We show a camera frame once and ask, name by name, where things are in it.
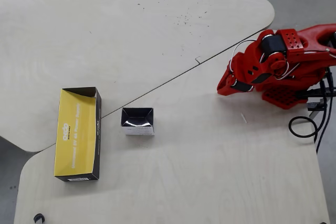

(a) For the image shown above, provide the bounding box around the black table clamp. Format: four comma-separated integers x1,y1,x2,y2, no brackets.
299,79,329,122

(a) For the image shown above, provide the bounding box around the white arm wire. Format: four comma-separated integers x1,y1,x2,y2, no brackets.
228,39,257,74

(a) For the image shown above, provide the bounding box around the yellow black open box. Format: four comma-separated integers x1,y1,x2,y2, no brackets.
54,86,102,182

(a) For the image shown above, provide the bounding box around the black cable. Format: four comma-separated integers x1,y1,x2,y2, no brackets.
316,66,334,154
288,98,329,138

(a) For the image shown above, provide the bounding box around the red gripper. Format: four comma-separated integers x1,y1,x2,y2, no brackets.
217,50,277,97

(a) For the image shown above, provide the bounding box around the small black white box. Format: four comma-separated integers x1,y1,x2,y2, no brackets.
120,107,155,136

